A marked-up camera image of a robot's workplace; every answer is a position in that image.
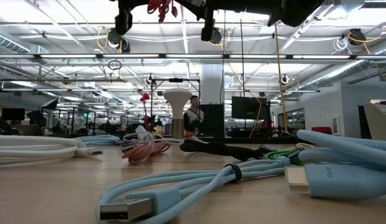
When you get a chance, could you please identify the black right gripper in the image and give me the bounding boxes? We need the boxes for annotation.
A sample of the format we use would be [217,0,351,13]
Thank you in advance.
[110,0,275,42]

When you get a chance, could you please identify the red USB cable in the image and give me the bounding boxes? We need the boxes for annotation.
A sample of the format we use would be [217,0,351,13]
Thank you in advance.
[146,0,179,24]

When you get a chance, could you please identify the black USB cable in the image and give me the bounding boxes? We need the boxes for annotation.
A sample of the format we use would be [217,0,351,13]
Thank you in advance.
[179,138,276,162]

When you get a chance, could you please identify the purple USB cable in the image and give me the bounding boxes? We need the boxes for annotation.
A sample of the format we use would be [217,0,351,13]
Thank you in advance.
[121,138,156,149]

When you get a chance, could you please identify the pink USB cable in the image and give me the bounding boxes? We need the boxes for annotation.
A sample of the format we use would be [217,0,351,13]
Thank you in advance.
[121,141,172,166]

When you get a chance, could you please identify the green USB cable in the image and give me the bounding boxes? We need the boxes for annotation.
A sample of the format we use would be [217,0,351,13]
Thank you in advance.
[263,146,306,166]

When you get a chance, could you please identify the white USB cable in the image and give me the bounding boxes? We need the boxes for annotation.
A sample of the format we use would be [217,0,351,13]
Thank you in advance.
[0,134,103,166]

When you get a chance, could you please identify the light blue cable black tie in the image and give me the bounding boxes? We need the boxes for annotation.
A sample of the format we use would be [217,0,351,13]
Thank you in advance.
[96,155,291,224]

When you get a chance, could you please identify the translucent white plastic container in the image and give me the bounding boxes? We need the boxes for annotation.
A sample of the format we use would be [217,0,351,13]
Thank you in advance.
[363,101,386,142]

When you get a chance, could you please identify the thick light blue cable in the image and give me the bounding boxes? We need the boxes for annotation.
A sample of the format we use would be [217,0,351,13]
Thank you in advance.
[285,129,386,200]

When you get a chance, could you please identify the long ceiling light bar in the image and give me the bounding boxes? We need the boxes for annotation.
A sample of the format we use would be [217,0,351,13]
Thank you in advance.
[0,52,386,60]

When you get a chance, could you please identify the white building column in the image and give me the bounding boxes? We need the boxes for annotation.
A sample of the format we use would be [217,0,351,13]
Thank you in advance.
[200,63,225,105]

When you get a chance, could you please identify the white mushroom table lamp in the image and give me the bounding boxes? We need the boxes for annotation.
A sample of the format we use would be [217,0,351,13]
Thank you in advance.
[163,88,193,139]

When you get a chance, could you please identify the black background monitor screen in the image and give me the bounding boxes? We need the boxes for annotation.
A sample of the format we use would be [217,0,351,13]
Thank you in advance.
[232,96,271,121]

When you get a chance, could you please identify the person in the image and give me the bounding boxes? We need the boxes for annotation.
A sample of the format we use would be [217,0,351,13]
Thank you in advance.
[182,95,205,134]

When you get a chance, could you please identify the large black background box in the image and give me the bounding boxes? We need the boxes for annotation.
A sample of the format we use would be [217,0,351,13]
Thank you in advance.
[199,103,225,138]

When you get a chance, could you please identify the dark background monitor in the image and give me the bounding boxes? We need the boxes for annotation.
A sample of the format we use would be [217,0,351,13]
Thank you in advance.
[1,108,26,121]

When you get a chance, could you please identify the red low background object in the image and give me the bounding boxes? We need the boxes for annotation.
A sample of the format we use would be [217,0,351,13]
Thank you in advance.
[311,126,332,135]

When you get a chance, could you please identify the black ceiling cable reel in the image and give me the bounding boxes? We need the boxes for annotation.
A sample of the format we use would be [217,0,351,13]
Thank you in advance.
[107,27,131,54]
[208,27,224,44]
[348,28,367,46]

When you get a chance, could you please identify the black background rig frame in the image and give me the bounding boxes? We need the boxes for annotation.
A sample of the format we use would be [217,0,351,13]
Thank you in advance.
[150,77,202,138]

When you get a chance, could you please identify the yellow hanging power cable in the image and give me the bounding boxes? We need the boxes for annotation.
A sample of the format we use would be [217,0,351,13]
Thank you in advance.
[273,23,290,135]

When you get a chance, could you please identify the white lamp cord with adapter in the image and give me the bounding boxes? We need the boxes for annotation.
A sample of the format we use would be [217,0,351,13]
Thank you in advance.
[123,124,209,147]

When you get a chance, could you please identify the silver ceiling air duct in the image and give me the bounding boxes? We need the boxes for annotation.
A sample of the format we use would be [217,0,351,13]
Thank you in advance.
[0,30,31,54]
[297,58,368,91]

